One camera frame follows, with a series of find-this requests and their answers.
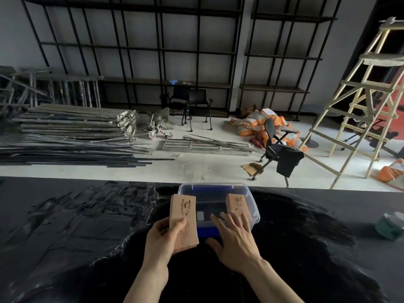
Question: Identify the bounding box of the flat metal grate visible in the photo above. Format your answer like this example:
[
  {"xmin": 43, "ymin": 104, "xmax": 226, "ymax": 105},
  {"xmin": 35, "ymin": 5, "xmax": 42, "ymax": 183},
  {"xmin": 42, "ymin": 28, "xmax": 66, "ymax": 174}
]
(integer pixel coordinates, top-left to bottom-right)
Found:
[{"xmin": 162, "ymin": 134, "xmax": 263, "ymax": 155}]

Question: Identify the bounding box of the brown cardboard piece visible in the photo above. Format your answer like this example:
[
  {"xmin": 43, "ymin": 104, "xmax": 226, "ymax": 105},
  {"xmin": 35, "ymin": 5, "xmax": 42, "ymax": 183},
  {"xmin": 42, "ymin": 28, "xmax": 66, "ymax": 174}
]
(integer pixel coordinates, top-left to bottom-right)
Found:
[{"xmin": 242, "ymin": 162, "xmax": 264, "ymax": 179}]

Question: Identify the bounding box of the pile of orange sacks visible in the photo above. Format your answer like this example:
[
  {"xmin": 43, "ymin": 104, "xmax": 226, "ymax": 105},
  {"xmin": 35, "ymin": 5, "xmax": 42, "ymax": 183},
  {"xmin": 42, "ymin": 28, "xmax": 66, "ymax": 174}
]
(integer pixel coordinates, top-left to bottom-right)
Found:
[{"xmin": 229, "ymin": 107, "xmax": 309, "ymax": 152}]

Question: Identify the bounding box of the black wheeled office chair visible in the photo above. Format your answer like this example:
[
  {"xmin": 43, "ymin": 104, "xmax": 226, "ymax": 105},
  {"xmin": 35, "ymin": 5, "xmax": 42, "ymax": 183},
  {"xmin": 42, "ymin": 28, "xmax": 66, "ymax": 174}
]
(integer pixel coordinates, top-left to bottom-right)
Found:
[{"xmin": 252, "ymin": 118, "xmax": 305, "ymax": 188}]

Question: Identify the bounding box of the green tape roll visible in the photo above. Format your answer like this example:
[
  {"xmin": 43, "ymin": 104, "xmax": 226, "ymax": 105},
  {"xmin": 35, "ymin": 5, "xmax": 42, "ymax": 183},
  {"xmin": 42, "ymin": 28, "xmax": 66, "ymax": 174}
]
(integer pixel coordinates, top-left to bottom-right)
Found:
[{"xmin": 374, "ymin": 212, "xmax": 404, "ymax": 242}]

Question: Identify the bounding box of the person's right forearm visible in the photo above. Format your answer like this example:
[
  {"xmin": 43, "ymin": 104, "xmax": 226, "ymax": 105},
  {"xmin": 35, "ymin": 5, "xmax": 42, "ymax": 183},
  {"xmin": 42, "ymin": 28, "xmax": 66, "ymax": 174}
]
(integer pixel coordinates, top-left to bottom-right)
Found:
[{"xmin": 241, "ymin": 259, "xmax": 305, "ymax": 303}]

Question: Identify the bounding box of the person's left forearm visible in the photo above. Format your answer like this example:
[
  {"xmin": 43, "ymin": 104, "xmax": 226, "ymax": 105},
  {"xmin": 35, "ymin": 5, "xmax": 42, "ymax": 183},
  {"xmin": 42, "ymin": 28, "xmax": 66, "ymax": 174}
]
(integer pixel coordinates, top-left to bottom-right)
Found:
[{"xmin": 123, "ymin": 264, "xmax": 170, "ymax": 303}]

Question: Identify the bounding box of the short brown printed paper packet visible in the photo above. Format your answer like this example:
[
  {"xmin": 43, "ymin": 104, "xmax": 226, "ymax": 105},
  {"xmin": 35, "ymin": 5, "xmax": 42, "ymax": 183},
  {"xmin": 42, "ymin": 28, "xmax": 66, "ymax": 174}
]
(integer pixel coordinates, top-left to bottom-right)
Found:
[{"xmin": 225, "ymin": 194, "xmax": 252, "ymax": 229}]

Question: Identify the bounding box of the person's left hand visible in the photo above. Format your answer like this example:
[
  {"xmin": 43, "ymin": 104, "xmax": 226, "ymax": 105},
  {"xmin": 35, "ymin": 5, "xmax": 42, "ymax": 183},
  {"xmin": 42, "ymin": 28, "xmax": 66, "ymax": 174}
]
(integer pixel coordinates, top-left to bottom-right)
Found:
[{"xmin": 144, "ymin": 217, "xmax": 187, "ymax": 272}]

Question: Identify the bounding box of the black swivel chair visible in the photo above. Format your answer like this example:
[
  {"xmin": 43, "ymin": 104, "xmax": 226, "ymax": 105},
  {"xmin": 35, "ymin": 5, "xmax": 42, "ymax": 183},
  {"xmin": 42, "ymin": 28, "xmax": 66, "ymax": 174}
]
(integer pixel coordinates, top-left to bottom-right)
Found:
[{"xmin": 340, "ymin": 119, "xmax": 399, "ymax": 152}]

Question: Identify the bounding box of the single orange sack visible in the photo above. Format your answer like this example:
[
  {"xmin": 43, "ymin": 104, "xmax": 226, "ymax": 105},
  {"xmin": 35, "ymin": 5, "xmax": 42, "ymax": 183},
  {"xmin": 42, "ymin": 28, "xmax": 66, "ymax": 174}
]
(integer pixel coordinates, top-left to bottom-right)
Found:
[{"xmin": 376, "ymin": 158, "xmax": 404, "ymax": 190}]

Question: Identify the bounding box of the clear plastic storage box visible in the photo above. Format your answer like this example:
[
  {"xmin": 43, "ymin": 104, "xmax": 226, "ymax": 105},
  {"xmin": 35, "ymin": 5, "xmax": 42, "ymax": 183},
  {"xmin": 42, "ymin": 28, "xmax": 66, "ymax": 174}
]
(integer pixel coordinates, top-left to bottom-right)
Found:
[{"xmin": 177, "ymin": 182, "xmax": 261, "ymax": 238}]

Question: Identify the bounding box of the wide black metal shelf rack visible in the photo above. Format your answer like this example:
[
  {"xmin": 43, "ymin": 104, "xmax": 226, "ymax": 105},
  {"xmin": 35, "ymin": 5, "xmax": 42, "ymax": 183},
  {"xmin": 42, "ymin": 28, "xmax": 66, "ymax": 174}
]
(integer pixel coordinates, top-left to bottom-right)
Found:
[{"xmin": 19, "ymin": 0, "xmax": 246, "ymax": 120}]

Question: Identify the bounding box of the wooden step ladder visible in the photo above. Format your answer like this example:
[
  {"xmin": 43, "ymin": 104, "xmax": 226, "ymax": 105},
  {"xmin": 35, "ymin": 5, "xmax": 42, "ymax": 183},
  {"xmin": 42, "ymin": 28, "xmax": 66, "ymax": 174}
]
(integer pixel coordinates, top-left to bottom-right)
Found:
[{"xmin": 298, "ymin": 17, "xmax": 404, "ymax": 190}]

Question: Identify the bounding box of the caster wheel assembly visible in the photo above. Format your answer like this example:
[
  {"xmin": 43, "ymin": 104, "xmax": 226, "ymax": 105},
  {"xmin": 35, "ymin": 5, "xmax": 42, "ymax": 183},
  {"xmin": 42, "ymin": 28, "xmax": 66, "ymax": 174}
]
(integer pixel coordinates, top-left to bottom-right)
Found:
[{"xmin": 145, "ymin": 113, "xmax": 174, "ymax": 140}]

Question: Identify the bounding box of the black garment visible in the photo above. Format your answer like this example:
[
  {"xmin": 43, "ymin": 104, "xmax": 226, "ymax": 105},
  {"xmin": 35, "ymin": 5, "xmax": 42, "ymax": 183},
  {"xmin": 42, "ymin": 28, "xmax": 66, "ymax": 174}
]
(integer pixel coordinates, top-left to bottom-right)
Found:
[{"xmin": 276, "ymin": 146, "xmax": 305, "ymax": 179}]

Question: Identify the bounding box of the black visitor chair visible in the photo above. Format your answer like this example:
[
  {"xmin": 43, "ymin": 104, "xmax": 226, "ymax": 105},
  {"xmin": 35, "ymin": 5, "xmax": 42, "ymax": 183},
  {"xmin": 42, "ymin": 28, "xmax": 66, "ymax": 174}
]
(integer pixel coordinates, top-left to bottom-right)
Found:
[
  {"xmin": 159, "ymin": 85, "xmax": 192, "ymax": 126},
  {"xmin": 186, "ymin": 88, "xmax": 215, "ymax": 133}
]

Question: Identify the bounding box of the person's right hand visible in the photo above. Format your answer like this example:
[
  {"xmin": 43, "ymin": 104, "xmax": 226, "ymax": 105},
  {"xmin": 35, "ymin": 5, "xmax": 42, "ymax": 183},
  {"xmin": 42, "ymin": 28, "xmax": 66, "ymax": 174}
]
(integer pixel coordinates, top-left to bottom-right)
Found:
[{"xmin": 205, "ymin": 212, "xmax": 263, "ymax": 277}]

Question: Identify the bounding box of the stack of metal scaffold frames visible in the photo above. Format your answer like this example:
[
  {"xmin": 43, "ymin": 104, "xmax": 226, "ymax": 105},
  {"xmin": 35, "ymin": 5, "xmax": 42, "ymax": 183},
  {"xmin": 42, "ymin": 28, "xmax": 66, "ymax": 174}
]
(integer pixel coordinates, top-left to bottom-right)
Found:
[{"xmin": 0, "ymin": 65, "xmax": 104, "ymax": 108}]

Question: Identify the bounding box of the tall brown printed paper packet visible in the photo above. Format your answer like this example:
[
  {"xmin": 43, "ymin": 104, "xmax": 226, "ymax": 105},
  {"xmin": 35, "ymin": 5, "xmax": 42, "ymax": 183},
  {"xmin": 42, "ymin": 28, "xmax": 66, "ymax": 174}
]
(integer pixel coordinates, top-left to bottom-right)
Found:
[{"xmin": 169, "ymin": 194, "xmax": 200, "ymax": 253}]

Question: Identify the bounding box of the pile of metal rods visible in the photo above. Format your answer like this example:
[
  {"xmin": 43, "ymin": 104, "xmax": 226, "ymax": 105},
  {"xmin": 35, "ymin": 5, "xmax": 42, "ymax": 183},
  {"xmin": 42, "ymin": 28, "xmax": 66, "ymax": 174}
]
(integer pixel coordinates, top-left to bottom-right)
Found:
[{"xmin": 0, "ymin": 103, "xmax": 176, "ymax": 168}]

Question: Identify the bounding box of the narrow black metal shelf rack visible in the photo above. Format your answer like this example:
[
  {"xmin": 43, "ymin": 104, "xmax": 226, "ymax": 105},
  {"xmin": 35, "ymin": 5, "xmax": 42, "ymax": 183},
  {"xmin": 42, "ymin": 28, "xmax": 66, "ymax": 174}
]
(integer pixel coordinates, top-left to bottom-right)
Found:
[{"xmin": 237, "ymin": 0, "xmax": 343, "ymax": 122}]

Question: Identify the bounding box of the black round table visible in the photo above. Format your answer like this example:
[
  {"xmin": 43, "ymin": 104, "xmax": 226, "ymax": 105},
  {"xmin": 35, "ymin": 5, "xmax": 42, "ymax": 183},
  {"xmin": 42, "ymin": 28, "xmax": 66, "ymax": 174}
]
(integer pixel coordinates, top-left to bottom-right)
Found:
[{"xmin": 299, "ymin": 103, "xmax": 342, "ymax": 149}]

